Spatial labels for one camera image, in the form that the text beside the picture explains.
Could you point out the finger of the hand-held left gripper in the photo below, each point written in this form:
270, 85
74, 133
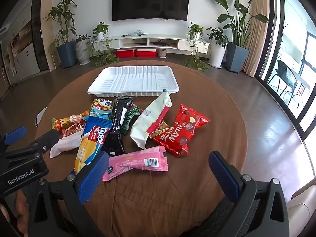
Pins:
15, 134
48, 138

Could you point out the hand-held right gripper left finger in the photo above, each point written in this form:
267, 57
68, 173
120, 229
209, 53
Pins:
92, 177

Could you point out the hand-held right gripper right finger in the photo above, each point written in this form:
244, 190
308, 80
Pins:
223, 175

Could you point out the white and pink snack packet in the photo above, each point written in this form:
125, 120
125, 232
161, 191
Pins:
65, 145

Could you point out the orange cartoon snack packet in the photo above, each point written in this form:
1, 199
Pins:
66, 121

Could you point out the red-brown nut snack packet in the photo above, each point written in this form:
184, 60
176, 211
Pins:
74, 129

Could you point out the blue cake packet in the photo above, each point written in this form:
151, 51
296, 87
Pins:
91, 140

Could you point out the black snack packet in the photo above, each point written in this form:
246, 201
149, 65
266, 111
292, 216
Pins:
117, 128

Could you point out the red chocolate bag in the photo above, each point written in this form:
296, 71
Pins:
182, 130

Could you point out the panda print snack packet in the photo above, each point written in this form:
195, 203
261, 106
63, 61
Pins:
102, 106

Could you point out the dark green snack packet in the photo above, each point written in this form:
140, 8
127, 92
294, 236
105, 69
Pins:
128, 121

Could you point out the gold and red snack packet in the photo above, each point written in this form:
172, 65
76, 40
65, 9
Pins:
160, 129

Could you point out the pale green and red bag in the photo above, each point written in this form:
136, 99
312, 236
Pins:
148, 121

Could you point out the clear seed packet green label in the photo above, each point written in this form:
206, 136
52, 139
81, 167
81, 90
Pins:
136, 109

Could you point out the white plastic tray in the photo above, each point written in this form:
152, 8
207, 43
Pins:
133, 79

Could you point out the person's left hand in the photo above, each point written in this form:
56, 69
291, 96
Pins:
22, 205

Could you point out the white stool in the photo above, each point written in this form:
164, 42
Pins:
40, 117

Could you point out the beige sofa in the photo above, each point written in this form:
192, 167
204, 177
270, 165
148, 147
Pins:
302, 207

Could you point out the tall plant in blue pot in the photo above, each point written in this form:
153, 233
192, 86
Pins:
66, 54

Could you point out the plant in ribbed white pot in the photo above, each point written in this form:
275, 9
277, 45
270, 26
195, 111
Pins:
82, 51

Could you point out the red storage box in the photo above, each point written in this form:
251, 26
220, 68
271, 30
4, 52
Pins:
146, 53
126, 53

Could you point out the large-leaf plant in dark pot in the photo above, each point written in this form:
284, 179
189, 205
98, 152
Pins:
235, 59

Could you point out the balcony table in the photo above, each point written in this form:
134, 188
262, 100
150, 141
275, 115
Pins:
302, 88

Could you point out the trailing pothos in white pot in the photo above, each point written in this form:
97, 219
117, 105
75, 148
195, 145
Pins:
195, 29
101, 29

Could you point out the bushy plant in white pot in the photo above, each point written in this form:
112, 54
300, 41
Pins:
217, 54

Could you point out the black balcony chair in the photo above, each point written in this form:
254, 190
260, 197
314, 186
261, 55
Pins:
284, 69

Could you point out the beige empty plant pot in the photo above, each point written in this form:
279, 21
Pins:
162, 53

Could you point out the white television cabinet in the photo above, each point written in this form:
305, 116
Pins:
182, 45

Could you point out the beige curtain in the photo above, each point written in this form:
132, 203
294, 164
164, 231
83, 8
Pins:
256, 42

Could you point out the black device in cabinet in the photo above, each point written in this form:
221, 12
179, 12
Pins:
163, 43

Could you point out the black framed glass door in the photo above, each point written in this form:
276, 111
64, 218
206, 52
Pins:
291, 29

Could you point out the wooden wall cabinet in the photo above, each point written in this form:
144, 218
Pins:
24, 59

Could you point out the black wall television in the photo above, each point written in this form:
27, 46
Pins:
150, 2

